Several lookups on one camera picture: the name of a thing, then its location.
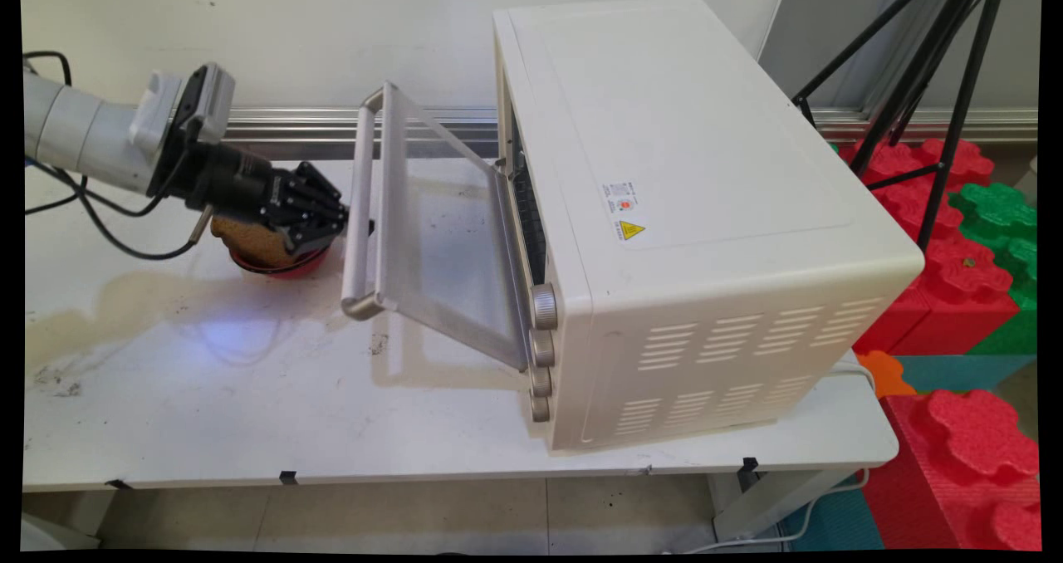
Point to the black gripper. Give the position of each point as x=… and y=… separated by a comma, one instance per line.
x=224, y=181

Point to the brown toast bread slice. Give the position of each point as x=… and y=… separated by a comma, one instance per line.
x=245, y=237

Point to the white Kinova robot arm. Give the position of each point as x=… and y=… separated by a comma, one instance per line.
x=83, y=131

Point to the red bowl with black rim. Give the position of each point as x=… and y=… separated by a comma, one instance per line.
x=311, y=261

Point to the silver oven knob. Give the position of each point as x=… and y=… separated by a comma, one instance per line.
x=541, y=381
x=540, y=408

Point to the cream white toaster oven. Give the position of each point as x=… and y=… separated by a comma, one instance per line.
x=706, y=173

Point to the white table leg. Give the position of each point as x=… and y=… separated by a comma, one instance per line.
x=772, y=501

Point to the orange foam piece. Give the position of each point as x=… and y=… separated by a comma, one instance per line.
x=887, y=374

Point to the red foam block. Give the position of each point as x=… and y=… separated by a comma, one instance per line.
x=963, y=463
x=947, y=281

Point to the teal foam mat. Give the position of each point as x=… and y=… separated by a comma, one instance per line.
x=955, y=372

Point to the green foam block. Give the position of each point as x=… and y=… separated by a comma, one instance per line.
x=1009, y=231

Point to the aluminium wall rail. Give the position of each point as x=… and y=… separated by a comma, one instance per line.
x=291, y=123

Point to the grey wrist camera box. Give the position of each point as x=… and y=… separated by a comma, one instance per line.
x=214, y=98

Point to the black camera tripod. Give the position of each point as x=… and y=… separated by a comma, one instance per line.
x=955, y=106

